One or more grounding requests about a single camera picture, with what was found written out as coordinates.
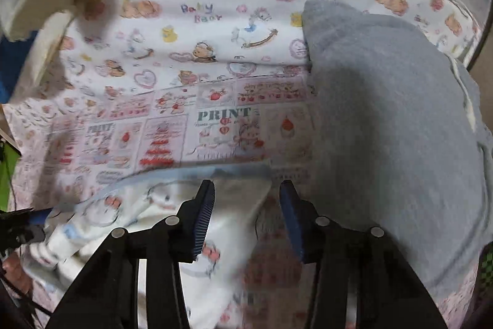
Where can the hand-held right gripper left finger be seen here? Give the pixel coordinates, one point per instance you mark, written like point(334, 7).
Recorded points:
point(203, 221)

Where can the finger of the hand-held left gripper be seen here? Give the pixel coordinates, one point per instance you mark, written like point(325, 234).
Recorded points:
point(21, 235)
point(15, 215)

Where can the white printed pants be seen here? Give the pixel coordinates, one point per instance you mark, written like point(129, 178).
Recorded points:
point(161, 198)

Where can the pink printed bed sheet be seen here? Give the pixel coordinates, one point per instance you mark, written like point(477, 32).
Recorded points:
point(173, 128)

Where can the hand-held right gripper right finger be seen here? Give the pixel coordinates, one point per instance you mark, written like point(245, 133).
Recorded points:
point(293, 221)

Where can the green board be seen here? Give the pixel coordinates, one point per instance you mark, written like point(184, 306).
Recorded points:
point(7, 175)

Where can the grey pants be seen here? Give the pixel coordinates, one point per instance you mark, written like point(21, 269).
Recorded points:
point(385, 121)

